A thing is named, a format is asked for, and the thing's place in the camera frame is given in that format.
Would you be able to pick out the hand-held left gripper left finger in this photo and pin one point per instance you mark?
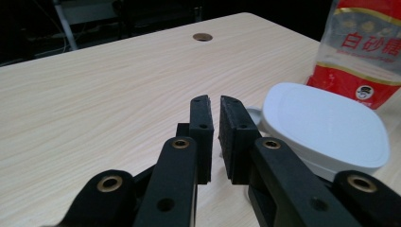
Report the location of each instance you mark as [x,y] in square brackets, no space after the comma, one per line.
[201,142]

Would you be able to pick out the red and white sugar bag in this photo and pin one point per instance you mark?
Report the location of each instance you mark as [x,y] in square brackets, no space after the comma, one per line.
[362,47]

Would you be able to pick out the white desk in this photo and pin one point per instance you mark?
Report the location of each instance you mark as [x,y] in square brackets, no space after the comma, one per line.
[66,28]

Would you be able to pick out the clear jar with white lid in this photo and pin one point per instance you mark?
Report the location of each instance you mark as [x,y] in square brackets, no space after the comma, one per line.
[321,126]

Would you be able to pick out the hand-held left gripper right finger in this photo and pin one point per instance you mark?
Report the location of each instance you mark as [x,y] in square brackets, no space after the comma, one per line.
[236,142]

